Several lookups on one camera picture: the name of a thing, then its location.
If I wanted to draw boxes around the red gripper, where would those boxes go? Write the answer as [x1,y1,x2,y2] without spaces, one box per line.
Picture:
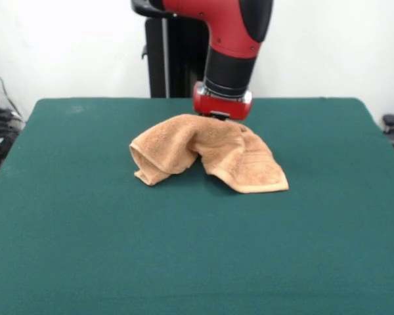
[192,81,254,123]

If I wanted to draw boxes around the tan terry towel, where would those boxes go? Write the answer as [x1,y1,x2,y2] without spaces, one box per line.
[129,114,289,194]

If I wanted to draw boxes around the dark green table cloth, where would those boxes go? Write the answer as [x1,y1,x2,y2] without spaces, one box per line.
[0,97,394,315]

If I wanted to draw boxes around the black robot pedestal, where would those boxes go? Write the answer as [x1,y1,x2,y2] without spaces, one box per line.
[130,0,213,98]

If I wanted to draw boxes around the black cable bundle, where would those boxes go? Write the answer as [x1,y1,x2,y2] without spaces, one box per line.
[0,107,26,145]

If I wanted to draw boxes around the grey cable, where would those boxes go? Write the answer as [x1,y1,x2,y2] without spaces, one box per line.
[0,60,22,117]

